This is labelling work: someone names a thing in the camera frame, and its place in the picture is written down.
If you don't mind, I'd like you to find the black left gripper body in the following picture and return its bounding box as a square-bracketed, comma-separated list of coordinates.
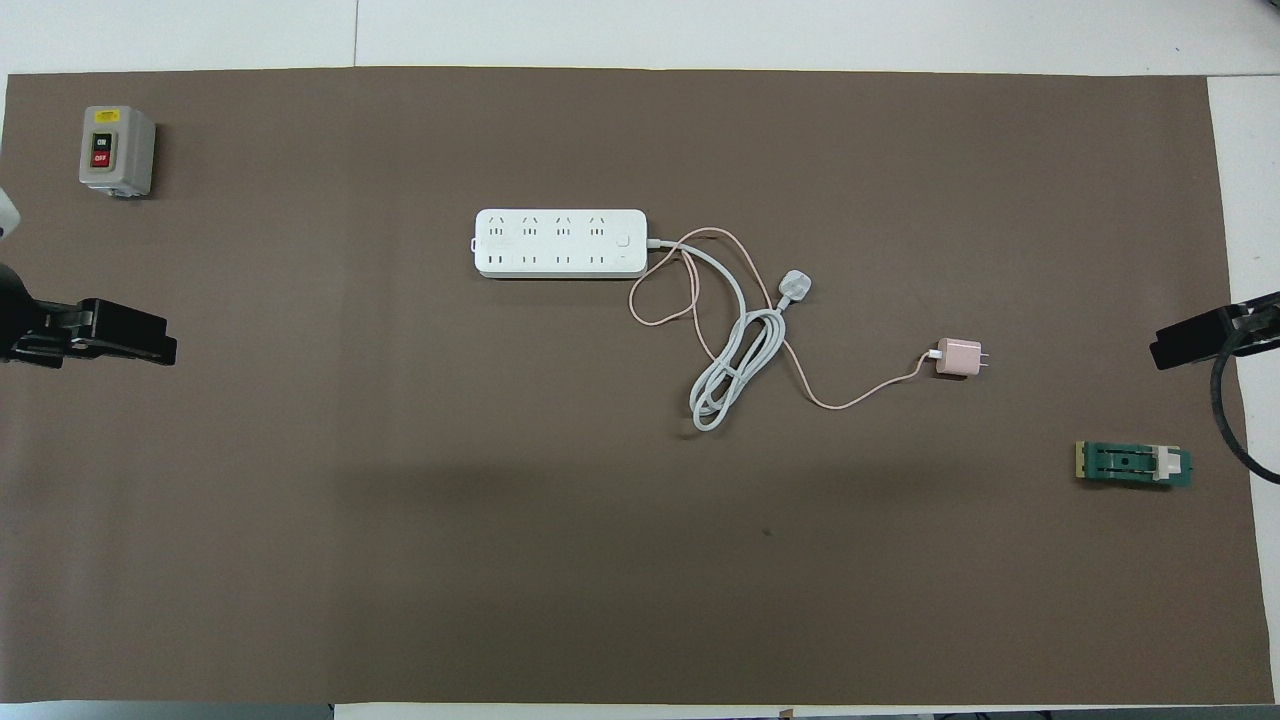
[0, 264, 97, 369]

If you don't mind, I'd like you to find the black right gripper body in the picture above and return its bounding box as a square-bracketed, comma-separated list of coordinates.
[1231, 291, 1280, 357]

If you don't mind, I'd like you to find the pink charger block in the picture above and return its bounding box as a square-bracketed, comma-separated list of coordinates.
[934, 337, 992, 380]

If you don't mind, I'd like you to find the pink charging cable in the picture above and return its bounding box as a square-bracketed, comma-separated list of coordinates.
[628, 227, 947, 412]

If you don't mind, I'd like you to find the white power strip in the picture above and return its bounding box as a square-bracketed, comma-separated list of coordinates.
[472, 207, 650, 281]

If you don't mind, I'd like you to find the brown table mat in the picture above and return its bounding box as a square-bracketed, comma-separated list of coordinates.
[0, 66, 1277, 705]

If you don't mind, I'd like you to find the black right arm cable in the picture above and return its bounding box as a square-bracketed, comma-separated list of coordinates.
[1209, 335, 1280, 484]

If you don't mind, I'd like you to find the green knife switch yellow base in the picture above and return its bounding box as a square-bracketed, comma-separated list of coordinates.
[1074, 439, 1195, 491]

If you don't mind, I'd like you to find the grey on off switch box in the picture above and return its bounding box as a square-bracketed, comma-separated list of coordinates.
[78, 104, 158, 199]

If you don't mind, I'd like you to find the white power cord with plug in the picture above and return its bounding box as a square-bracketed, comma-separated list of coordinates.
[645, 236, 814, 434]

